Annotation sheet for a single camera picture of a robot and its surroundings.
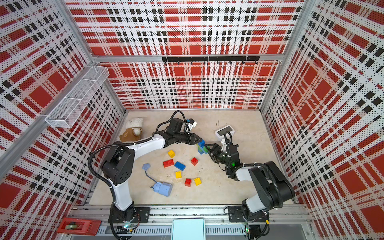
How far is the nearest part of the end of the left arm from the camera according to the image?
0.73 m

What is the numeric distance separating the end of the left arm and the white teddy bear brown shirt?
32cm

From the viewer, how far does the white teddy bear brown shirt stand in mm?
958
